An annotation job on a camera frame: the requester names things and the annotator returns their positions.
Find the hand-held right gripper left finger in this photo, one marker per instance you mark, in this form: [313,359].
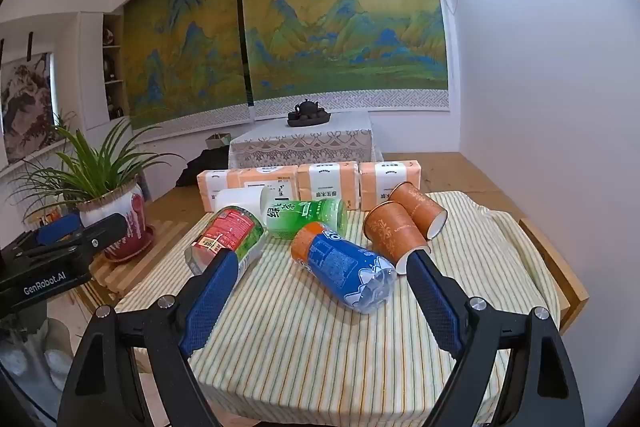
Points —
[210,302]

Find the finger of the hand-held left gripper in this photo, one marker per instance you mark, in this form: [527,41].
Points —
[57,229]
[102,231]

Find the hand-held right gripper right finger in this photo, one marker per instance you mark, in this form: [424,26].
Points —
[440,302]

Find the orange patterned paper cup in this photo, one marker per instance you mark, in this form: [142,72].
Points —
[416,203]
[390,232]

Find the white paper cup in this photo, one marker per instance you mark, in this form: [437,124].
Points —
[240,198]

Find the potted green plant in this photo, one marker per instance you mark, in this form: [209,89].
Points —
[107,202]

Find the red plant saucer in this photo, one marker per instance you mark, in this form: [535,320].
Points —
[142,244]

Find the red label plastic bottle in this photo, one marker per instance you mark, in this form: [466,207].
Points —
[225,232]

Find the striped cloth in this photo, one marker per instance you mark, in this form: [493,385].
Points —
[300,347]

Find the blue label plastic bottle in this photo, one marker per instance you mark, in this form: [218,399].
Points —
[335,259]

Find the black bag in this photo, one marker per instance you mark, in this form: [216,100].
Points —
[202,169]

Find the orange tissue pack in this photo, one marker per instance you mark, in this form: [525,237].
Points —
[327,182]
[387,174]
[235,179]

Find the ink painting scroll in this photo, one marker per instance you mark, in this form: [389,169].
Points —
[25,107]

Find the green label plastic bottle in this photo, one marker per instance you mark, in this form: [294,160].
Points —
[305,215]

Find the cardboard box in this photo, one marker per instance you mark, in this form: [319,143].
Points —
[219,141]

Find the lace covered table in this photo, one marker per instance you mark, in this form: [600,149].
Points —
[305,144]

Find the dark tea tray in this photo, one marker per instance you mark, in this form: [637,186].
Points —
[308,121]

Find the dark teapot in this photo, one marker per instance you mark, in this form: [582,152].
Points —
[306,108]

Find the wooden wall shelf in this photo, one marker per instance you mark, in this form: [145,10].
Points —
[114,72]

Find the landscape wall hanging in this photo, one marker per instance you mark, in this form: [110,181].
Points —
[185,47]
[345,27]

